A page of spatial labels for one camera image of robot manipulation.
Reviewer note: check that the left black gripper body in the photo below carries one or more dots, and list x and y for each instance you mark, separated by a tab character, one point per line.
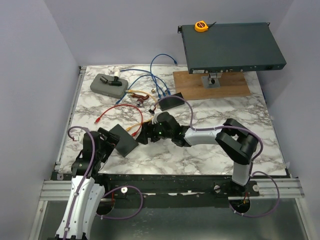
107	146

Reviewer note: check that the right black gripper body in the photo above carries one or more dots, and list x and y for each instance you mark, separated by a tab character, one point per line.
157	133

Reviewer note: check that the black TP-Link network switch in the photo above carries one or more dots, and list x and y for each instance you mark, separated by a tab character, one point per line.
126	142

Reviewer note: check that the red-brown handle tool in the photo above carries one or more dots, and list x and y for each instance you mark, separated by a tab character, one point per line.
140	99

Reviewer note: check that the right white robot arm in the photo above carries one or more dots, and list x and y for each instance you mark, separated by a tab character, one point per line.
238	142

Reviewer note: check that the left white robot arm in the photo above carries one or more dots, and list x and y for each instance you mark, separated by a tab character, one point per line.
86	193

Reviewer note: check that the grey case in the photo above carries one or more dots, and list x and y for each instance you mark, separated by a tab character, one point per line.
107	90

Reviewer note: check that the wooden board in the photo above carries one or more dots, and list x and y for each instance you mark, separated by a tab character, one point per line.
190	86

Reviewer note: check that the black T-shaped fitting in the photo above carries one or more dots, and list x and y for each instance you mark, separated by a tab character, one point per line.
114	82

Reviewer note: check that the grey metal stand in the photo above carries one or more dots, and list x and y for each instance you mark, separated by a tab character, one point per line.
211	81

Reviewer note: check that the dark green rack unit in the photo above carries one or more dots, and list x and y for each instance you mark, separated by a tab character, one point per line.
231	47

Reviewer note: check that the yellow tape measure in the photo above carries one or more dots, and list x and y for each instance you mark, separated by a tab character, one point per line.
202	26

